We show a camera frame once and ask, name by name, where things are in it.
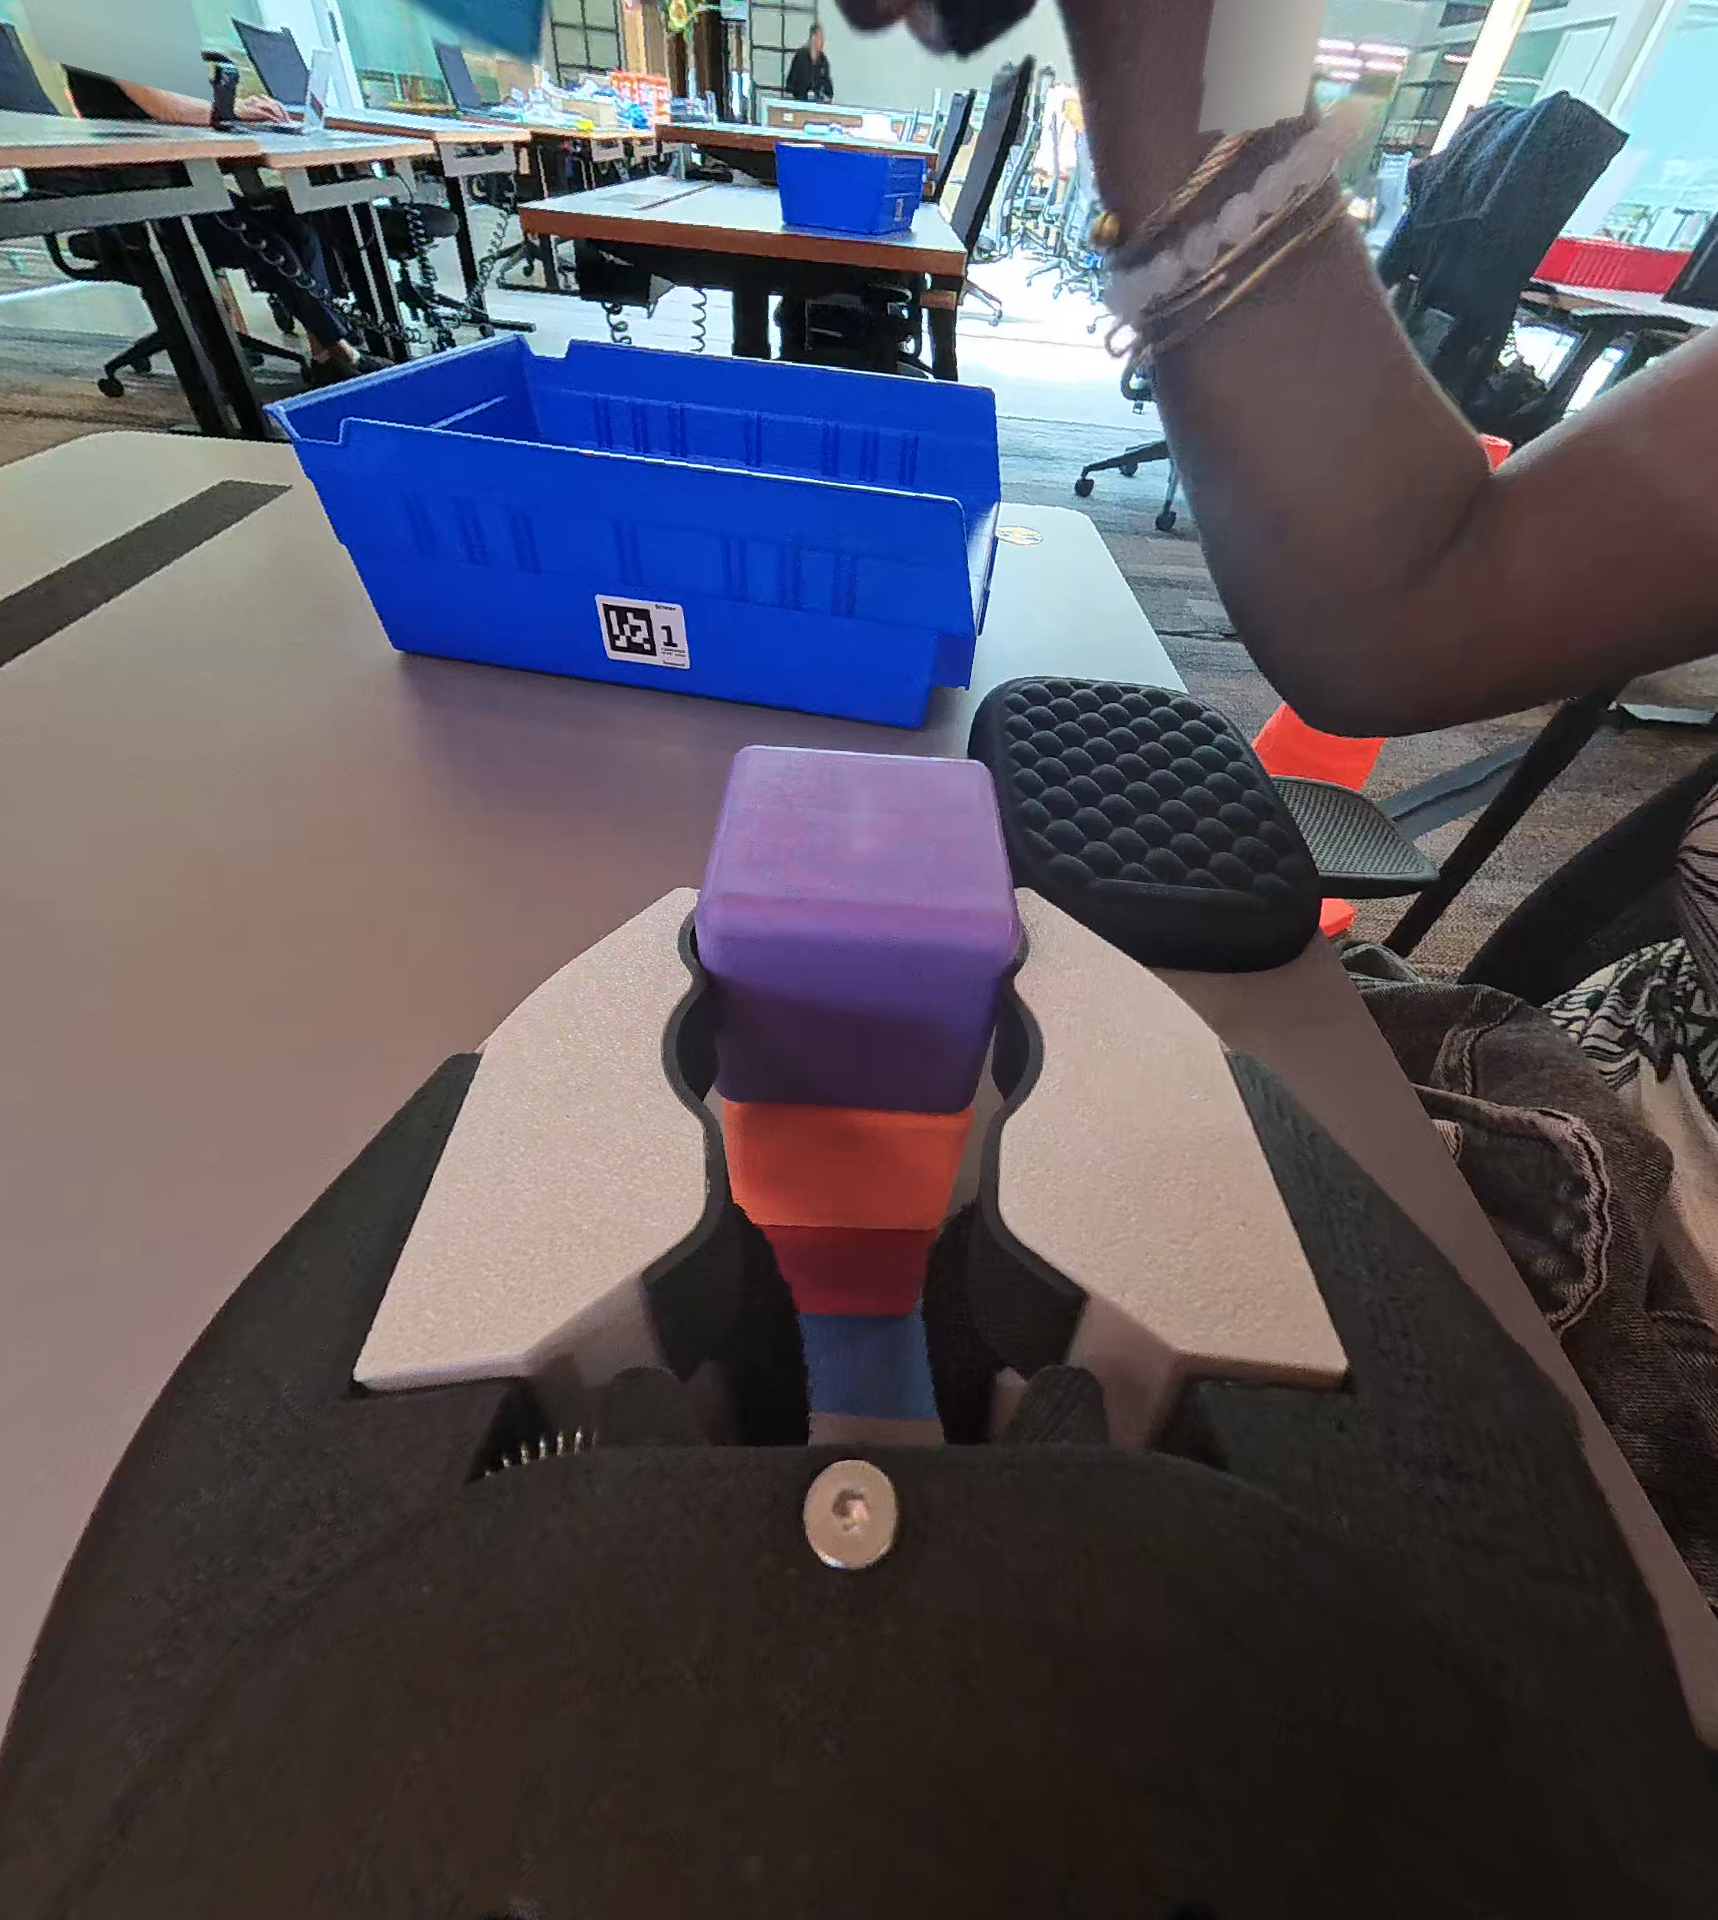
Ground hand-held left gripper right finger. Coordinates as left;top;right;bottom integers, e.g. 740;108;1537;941
934;905;1354;1470

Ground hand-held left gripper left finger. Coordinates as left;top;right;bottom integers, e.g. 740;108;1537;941
353;885;783;1449

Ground orange foam cube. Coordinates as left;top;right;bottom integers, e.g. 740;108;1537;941
718;1101;979;1233

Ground red foam cube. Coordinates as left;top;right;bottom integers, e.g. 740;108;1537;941
754;1224;940;1322

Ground purple foam cube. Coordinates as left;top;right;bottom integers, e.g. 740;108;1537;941
695;742;1028;1115

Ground blue plastic bin with tag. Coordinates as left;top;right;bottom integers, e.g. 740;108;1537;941
264;334;1002;731

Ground person's right forearm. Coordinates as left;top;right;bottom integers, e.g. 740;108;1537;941
1136;210;1718;740

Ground blue tape strip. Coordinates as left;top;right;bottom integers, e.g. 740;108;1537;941
795;1314;940;1423

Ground mesh chair armrest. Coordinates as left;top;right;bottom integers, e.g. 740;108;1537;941
1267;775;1446;905

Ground tan desk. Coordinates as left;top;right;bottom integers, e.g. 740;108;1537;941
973;503;1191;699

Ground wooden desk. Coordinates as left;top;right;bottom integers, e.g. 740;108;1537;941
515;173;971;382
0;104;532;444

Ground black office chair with jacket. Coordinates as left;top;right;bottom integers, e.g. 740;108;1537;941
1372;91;1632;447

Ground red plastic bin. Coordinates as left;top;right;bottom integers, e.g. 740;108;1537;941
1533;235;1698;299

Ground black chair frame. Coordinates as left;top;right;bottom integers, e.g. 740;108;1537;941
1380;630;1718;992

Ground gold bracelets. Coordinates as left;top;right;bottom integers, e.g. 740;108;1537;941
1091;111;1359;363

